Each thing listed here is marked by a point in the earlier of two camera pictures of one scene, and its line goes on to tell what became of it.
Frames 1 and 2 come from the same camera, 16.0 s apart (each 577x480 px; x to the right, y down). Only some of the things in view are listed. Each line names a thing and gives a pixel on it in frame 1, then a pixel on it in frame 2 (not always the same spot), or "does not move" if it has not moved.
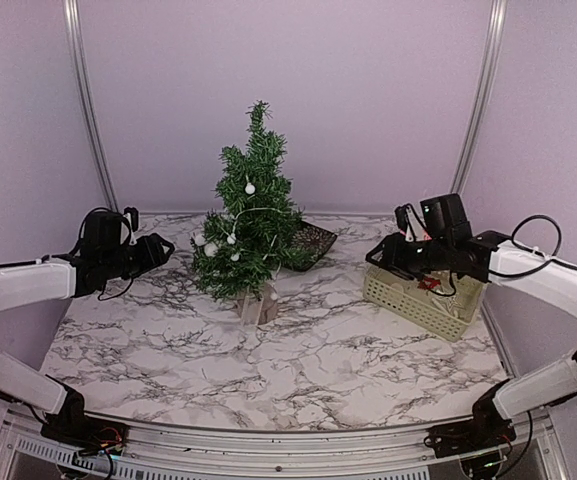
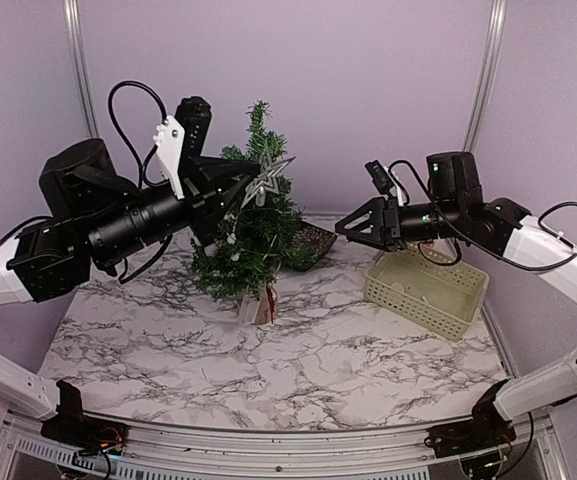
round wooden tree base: [258, 308] does not move
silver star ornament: [451, 304] → [266, 179]
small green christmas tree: [252, 235] does not move
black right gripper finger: [388, 253] → [357, 215]
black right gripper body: [435, 256] → [416, 228]
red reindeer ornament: [427, 283] → [272, 301]
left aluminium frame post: [72, 11] does not move
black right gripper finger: [406, 264] → [366, 233]
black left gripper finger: [158, 247] → [220, 170]
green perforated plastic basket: [439, 302] does not move
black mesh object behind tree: [308, 244] does not move
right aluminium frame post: [495, 31] does not move
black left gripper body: [137, 264] → [124, 234]
